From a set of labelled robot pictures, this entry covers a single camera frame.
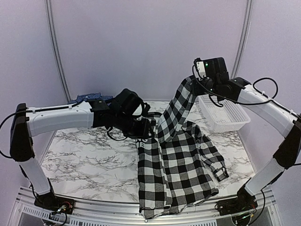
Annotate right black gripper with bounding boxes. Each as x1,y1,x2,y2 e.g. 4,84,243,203
192,77,219,96

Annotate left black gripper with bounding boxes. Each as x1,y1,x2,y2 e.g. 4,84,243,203
114,112,155,139

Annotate black white plaid shirt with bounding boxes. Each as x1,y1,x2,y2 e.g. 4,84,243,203
135,76,229,219

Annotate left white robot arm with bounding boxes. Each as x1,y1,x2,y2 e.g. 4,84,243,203
1,98,154,210

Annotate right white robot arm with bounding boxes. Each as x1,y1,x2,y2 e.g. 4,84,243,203
192,77,301,211

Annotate white plastic basket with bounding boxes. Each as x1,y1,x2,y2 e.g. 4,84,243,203
198,95,251,133

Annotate blue checked folded shirt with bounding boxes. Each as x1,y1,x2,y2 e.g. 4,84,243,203
68,92,113,104

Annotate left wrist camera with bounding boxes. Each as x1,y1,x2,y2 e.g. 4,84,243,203
110,88,150,119

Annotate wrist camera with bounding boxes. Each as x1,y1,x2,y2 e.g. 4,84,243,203
193,57,228,79
110,88,150,119

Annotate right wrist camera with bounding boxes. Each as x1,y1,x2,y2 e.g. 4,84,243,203
193,57,228,79

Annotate right wall aluminium rail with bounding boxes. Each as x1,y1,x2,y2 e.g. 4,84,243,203
230,0,254,79

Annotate wall aluminium rail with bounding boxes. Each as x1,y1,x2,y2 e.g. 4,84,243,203
230,0,254,79
45,0,71,102

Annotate front aluminium frame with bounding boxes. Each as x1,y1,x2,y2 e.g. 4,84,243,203
9,186,283,226

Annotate left wall aluminium rail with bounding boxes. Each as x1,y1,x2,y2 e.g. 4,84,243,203
45,0,71,102

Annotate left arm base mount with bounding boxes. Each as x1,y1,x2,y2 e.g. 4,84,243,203
34,196,75,214

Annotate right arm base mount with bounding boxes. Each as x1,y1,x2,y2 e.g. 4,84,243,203
214,198,258,216

